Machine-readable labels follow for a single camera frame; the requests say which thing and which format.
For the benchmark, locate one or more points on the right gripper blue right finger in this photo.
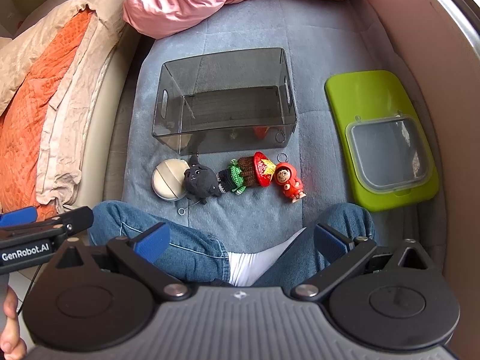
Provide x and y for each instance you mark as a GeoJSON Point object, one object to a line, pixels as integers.
{"type": "Point", "coordinates": [346, 257]}

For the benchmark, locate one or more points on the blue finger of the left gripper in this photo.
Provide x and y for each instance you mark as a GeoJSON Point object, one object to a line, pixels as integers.
{"type": "Point", "coordinates": [70, 222]}
{"type": "Point", "coordinates": [22, 216]}

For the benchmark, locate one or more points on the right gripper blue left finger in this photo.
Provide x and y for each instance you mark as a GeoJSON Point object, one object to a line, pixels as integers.
{"type": "Point", "coordinates": [135, 257]}

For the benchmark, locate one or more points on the round beige compact mirror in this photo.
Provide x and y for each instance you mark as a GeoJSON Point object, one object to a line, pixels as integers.
{"type": "Point", "coordinates": [168, 178]}

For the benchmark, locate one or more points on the black plush cat keychain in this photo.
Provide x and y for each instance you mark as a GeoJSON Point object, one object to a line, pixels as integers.
{"type": "Point", "coordinates": [200, 181]}

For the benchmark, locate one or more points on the red hooded figurine keychain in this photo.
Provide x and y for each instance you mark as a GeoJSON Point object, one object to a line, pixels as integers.
{"type": "Point", "coordinates": [286, 177]}

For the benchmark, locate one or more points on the crochet doll green sweater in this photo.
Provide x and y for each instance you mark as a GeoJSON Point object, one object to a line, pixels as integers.
{"type": "Point", "coordinates": [255, 171]}

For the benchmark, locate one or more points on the green lid with clear window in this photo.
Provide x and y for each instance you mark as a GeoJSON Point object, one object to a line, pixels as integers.
{"type": "Point", "coordinates": [388, 157]}

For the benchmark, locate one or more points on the person's left hand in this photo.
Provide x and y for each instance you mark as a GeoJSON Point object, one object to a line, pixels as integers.
{"type": "Point", "coordinates": [12, 345]}

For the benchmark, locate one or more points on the person's legs in jeans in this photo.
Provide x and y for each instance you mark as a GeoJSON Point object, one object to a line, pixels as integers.
{"type": "Point", "coordinates": [198, 257]}

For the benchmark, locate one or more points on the orange and beige blanket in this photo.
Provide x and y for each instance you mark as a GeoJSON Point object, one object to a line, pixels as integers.
{"type": "Point", "coordinates": [50, 78]}

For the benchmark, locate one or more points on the smoky transparent storage bin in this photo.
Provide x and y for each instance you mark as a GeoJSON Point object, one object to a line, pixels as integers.
{"type": "Point", "coordinates": [237, 100]}

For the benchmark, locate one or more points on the grey plush mat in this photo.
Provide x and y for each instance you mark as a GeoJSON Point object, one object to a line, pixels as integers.
{"type": "Point", "coordinates": [321, 39]}

